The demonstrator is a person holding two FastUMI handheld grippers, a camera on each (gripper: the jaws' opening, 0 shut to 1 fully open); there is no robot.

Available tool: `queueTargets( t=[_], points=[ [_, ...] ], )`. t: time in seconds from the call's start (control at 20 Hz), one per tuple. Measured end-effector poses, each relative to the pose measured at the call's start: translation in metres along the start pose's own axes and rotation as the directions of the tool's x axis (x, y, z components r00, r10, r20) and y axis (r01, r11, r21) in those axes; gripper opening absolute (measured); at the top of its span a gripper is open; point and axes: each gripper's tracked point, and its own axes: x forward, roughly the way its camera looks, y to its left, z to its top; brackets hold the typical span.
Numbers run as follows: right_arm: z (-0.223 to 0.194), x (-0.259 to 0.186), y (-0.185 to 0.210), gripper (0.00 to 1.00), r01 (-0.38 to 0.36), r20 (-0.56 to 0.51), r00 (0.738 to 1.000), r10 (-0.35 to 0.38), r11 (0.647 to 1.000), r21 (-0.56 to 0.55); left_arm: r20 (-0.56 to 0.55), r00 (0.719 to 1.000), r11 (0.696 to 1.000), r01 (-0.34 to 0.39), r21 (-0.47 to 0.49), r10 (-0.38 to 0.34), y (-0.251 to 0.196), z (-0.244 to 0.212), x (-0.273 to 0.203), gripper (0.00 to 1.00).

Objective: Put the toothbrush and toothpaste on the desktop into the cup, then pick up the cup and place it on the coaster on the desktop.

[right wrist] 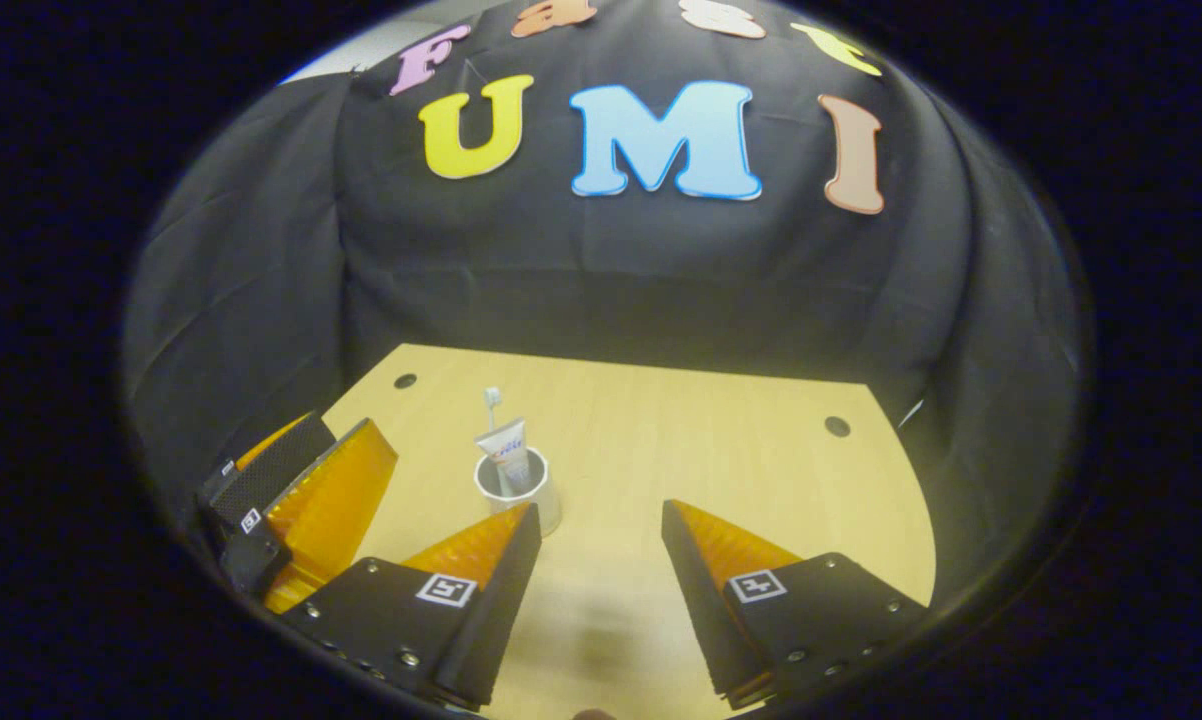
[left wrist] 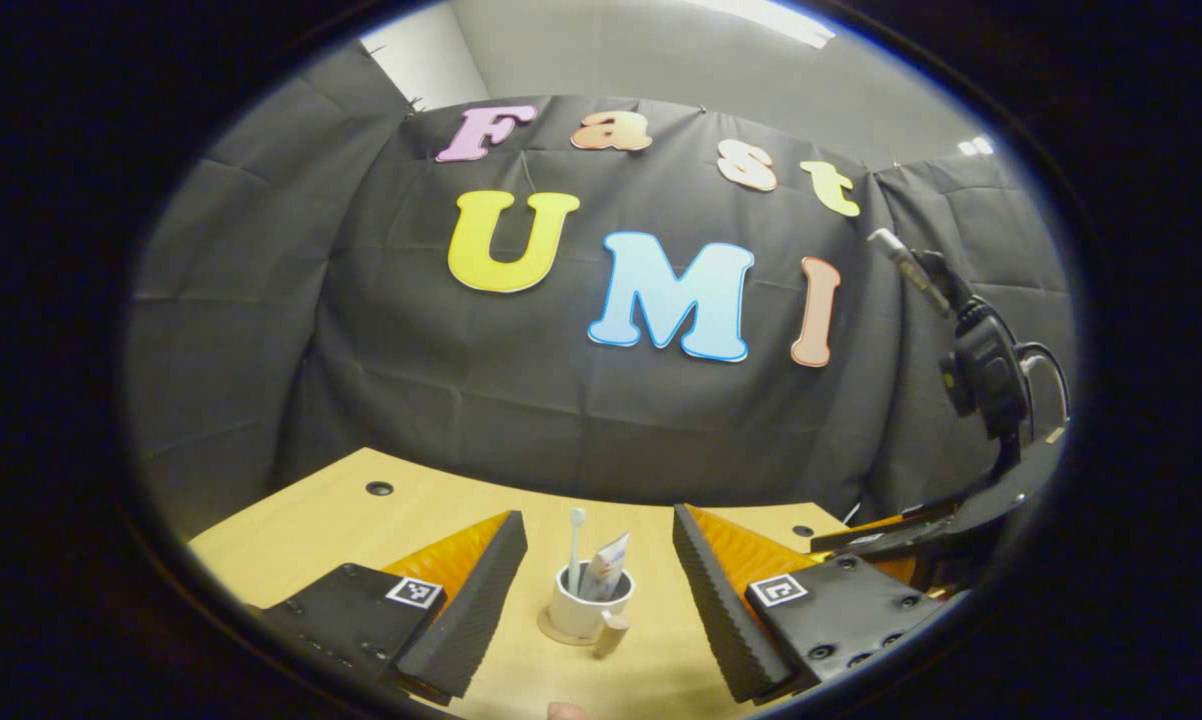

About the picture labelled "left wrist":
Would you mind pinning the white toothpaste tube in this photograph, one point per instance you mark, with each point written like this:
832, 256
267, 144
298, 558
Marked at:
609, 565

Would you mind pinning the small ceiling light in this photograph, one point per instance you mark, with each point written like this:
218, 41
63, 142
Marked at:
976, 145

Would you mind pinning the pale grey toothbrush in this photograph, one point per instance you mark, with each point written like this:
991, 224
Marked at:
575, 550

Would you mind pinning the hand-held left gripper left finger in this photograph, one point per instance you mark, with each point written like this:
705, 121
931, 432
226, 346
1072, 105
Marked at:
476, 600

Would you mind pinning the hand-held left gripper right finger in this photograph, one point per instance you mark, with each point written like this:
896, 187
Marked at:
721, 610

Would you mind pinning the long ceiling light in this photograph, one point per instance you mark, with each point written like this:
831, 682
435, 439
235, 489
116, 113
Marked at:
771, 20

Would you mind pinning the black backdrop cloth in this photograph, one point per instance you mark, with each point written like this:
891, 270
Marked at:
461, 400

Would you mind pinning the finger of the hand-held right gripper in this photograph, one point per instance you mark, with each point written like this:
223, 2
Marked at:
891, 530
936, 565

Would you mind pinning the round wooden coaster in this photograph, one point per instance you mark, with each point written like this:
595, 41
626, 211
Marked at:
551, 632

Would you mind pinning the light wooden desktop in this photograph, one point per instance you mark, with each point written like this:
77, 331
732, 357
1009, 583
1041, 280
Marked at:
361, 520

